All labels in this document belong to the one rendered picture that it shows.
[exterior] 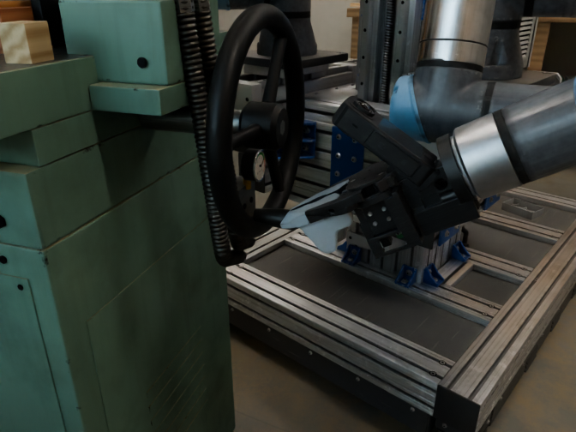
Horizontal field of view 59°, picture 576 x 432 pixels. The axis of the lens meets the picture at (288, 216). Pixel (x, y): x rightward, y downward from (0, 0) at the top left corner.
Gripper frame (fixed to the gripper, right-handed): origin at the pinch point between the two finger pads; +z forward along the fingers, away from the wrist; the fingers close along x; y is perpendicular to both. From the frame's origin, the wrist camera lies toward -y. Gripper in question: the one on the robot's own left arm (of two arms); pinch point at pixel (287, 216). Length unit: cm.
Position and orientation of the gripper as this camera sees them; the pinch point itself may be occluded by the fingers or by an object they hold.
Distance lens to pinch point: 58.9
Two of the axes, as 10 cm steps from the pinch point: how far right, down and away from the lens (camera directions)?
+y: 4.7, 8.6, 2.1
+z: -8.2, 3.4, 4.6
